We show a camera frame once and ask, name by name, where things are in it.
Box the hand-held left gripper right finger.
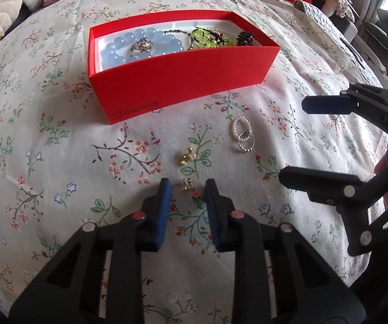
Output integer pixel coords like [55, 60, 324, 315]
[204, 177, 365, 324]

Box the red cardboard box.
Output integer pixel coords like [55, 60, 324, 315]
[89, 10, 281, 125]

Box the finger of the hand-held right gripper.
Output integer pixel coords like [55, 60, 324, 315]
[302, 84, 388, 123]
[278, 166, 388, 257]

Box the light blue bead bracelet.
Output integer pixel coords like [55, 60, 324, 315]
[100, 27, 185, 70]

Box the person's right hand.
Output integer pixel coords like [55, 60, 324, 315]
[374, 160, 388, 185]

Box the dark thin bead bracelet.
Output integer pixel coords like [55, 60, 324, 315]
[131, 38, 154, 55]

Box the green bead bracelet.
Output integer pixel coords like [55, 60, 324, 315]
[188, 28, 230, 50]

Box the floral bedsheet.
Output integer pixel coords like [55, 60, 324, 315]
[0, 0, 388, 324]

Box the patterned fabric cushion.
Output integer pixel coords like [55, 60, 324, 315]
[293, 0, 354, 43]

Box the grey chair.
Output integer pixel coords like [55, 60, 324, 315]
[342, 17, 388, 79]

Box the gold earring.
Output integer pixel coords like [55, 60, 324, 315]
[178, 146, 198, 167]
[181, 176, 202, 199]

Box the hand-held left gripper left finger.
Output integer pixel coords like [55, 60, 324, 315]
[8, 177, 172, 324]

